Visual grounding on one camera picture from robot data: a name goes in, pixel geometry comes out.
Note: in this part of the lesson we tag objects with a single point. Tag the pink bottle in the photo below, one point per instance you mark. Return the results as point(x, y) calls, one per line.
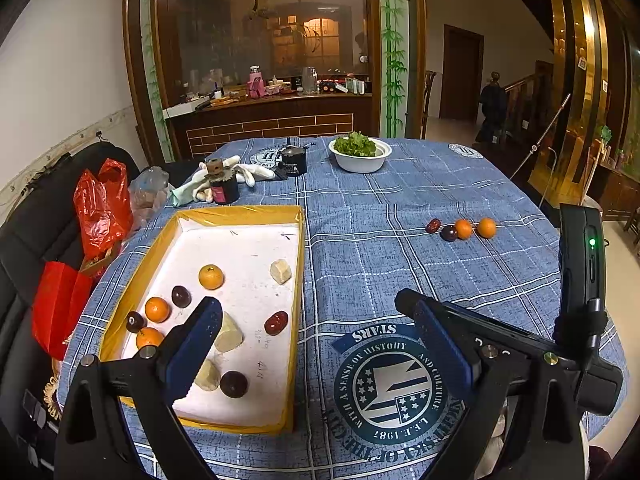
point(256, 85)

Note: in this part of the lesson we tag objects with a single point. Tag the golden pillar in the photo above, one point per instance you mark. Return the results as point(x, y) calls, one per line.
point(575, 110)

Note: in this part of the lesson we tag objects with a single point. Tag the white bowl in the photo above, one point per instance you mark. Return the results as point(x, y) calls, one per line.
point(360, 161)

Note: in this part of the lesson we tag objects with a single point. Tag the dark purple plum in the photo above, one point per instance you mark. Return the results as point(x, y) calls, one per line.
point(233, 384)
point(181, 296)
point(448, 233)
point(135, 321)

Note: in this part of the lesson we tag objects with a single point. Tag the white sugarcane chunk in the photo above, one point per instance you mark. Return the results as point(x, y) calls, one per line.
point(207, 376)
point(281, 271)
point(229, 334)

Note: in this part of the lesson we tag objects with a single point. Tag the red jujube date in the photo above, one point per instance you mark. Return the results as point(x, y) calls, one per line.
point(433, 225)
point(276, 323)

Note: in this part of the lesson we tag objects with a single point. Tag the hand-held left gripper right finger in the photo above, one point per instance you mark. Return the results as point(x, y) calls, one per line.
point(445, 355)

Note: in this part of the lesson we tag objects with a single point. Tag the orange mandarin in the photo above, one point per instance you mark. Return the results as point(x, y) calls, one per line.
point(149, 338)
point(158, 309)
point(463, 229)
point(486, 228)
point(211, 277)

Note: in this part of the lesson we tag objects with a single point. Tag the white work glove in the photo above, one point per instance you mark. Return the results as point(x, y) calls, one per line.
point(189, 193)
point(255, 171)

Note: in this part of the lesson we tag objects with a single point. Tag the green bamboo wall decal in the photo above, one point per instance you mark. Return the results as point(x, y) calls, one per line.
point(395, 60)

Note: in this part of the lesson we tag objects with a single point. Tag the black cup on table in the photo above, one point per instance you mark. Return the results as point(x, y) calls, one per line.
point(294, 160)

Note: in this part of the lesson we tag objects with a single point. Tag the clear plastic bag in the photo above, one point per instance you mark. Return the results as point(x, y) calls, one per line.
point(147, 190)

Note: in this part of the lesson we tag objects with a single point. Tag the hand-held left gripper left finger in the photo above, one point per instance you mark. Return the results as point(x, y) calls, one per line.
point(192, 355)

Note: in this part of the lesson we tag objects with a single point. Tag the wooden stair railing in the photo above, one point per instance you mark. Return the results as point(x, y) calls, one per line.
point(525, 100)

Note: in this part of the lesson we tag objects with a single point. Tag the red plastic bag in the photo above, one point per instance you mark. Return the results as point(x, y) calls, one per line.
point(100, 210)

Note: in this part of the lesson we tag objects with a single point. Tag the yellow box white inside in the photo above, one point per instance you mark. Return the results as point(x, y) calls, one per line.
point(250, 250)

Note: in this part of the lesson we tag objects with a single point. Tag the black leather chair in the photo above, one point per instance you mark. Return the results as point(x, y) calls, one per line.
point(30, 240)

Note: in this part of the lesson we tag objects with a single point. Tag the red paper bag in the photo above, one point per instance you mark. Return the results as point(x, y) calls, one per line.
point(57, 305)

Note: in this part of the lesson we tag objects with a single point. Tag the wooden chair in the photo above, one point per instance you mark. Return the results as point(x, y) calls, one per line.
point(429, 102)

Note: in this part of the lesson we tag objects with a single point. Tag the metal pole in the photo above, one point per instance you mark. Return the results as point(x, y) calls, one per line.
point(545, 130)

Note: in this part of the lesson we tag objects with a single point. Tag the black cylinder device red label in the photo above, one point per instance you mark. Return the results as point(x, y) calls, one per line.
point(225, 190)

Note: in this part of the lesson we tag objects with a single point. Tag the wooden bar counter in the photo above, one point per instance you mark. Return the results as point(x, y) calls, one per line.
point(270, 120)

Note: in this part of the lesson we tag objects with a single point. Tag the green lettuce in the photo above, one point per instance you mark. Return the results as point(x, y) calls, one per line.
point(356, 144)

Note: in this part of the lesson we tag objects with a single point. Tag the brown wooden door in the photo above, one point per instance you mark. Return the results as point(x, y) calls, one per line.
point(460, 75)

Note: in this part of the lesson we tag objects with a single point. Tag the dark coat on post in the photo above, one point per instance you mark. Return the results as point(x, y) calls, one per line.
point(492, 110)

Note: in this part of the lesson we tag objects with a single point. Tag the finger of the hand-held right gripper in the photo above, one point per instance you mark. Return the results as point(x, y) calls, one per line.
point(500, 332)

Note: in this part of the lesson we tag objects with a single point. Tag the clear glass pitcher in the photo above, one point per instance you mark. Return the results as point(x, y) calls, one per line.
point(310, 81)

